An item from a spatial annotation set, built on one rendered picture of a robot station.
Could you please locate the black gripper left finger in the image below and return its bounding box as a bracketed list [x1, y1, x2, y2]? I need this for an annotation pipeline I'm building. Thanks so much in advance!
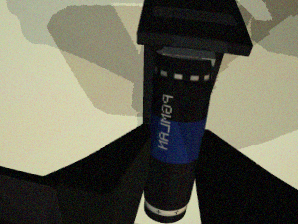
[0, 124, 152, 224]

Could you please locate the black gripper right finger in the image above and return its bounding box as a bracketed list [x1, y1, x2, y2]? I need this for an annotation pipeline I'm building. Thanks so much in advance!
[194, 129, 298, 224]

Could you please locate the black and blue battery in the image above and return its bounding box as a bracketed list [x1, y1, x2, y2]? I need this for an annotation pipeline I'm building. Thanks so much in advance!
[144, 48, 213, 224]

